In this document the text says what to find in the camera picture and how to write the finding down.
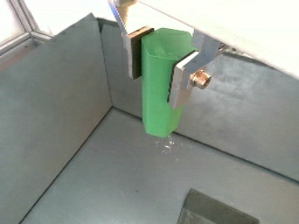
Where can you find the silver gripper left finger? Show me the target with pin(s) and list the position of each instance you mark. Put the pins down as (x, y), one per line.
(131, 37)

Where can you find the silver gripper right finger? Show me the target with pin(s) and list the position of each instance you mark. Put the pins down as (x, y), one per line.
(188, 74)

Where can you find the green hexagonal prism peg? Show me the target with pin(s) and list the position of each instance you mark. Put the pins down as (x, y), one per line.
(163, 48)

